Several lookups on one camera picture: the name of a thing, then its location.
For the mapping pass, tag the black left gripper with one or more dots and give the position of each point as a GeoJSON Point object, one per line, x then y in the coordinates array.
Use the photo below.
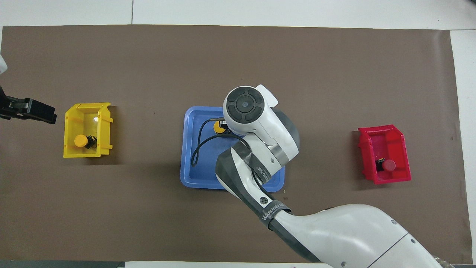
{"type": "Point", "coordinates": [11, 106]}

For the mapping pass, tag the yellow push button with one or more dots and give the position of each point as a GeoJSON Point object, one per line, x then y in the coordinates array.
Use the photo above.
{"type": "Point", "coordinates": [80, 141]}
{"type": "Point", "coordinates": [217, 127]}

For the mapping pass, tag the red push button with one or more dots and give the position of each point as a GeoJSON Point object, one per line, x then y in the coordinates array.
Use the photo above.
{"type": "Point", "coordinates": [388, 165]}

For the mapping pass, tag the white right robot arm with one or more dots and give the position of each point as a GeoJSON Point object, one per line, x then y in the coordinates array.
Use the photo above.
{"type": "Point", "coordinates": [334, 230]}

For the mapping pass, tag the yellow plastic bin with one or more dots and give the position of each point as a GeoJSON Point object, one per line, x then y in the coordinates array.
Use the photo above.
{"type": "Point", "coordinates": [80, 119]}

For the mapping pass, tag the brown paper table mat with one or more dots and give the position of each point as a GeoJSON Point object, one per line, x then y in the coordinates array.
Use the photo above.
{"type": "Point", "coordinates": [148, 223]}

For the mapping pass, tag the blue plastic tray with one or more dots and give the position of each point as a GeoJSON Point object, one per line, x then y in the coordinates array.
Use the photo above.
{"type": "Point", "coordinates": [200, 175]}

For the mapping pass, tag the red plastic bin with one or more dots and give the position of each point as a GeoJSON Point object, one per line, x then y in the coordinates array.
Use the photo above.
{"type": "Point", "coordinates": [398, 149]}

